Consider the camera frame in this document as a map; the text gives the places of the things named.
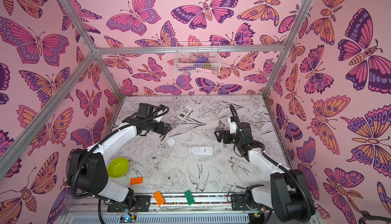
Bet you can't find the orange brick on rail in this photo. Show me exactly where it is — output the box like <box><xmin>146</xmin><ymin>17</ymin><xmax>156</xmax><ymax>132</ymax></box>
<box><xmin>153</xmin><ymin>191</ymin><xmax>166</xmax><ymax>206</ymax></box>

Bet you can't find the green brick on rail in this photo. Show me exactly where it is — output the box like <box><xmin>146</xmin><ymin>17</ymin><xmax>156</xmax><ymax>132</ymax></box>
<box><xmin>184</xmin><ymin>190</ymin><xmax>196</xmax><ymax>206</ymax></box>

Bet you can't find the aluminium cage frame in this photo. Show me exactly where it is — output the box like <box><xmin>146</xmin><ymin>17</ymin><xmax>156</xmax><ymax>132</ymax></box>
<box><xmin>1</xmin><ymin>0</ymin><xmax>314</xmax><ymax>178</ymax></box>

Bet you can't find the small circuit board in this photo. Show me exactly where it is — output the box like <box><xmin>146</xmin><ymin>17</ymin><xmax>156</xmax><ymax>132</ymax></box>
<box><xmin>120</xmin><ymin>215</ymin><xmax>136</xmax><ymax>224</ymax></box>

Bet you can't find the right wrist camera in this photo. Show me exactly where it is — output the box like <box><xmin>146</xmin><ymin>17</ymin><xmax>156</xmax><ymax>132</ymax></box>
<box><xmin>228</xmin><ymin>116</ymin><xmax>239</xmax><ymax>134</ymax></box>

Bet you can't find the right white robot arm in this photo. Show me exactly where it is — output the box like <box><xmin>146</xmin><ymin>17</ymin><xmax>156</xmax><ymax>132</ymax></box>
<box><xmin>214</xmin><ymin>122</ymin><xmax>316</xmax><ymax>223</ymax></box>

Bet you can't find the white battery cover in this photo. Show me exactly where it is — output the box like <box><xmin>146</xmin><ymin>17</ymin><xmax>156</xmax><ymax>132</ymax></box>
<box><xmin>167</xmin><ymin>138</ymin><xmax>176</xmax><ymax>147</ymax></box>

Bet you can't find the orange brick on table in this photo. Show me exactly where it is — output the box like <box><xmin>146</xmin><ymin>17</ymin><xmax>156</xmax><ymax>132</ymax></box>
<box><xmin>130</xmin><ymin>177</ymin><xmax>144</xmax><ymax>185</ymax></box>

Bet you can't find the white wire basket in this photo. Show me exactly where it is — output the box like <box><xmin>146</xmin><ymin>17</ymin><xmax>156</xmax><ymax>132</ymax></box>
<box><xmin>173</xmin><ymin>41</ymin><xmax>222</xmax><ymax>76</ymax></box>

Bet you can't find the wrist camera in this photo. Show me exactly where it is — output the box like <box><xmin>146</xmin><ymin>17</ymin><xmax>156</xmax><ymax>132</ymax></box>
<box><xmin>152</xmin><ymin>105</ymin><xmax>169</xmax><ymax>122</ymax></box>
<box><xmin>228</xmin><ymin>116</ymin><xmax>239</xmax><ymax>134</ymax></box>

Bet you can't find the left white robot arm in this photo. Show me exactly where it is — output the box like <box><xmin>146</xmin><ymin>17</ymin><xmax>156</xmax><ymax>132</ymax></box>
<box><xmin>67</xmin><ymin>103</ymin><xmax>171</xmax><ymax>208</ymax></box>

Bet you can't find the white remote control far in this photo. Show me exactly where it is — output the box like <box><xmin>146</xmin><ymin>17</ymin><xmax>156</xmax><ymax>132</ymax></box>
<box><xmin>177</xmin><ymin>105</ymin><xmax>193</xmax><ymax>121</ymax></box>

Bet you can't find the right black corrugated cable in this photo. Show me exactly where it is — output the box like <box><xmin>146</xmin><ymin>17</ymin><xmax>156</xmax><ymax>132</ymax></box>
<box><xmin>228</xmin><ymin>104</ymin><xmax>313</xmax><ymax>222</ymax></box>

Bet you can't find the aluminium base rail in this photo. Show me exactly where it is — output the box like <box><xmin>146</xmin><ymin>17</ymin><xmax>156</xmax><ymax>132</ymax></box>
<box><xmin>60</xmin><ymin>191</ymin><xmax>315</xmax><ymax>224</ymax></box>

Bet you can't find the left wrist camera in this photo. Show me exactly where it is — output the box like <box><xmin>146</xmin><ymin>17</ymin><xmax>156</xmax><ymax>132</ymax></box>
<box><xmin>152</xmin><ymin>105</ymin><xmax>169</xmax><ymax>122</ymax></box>

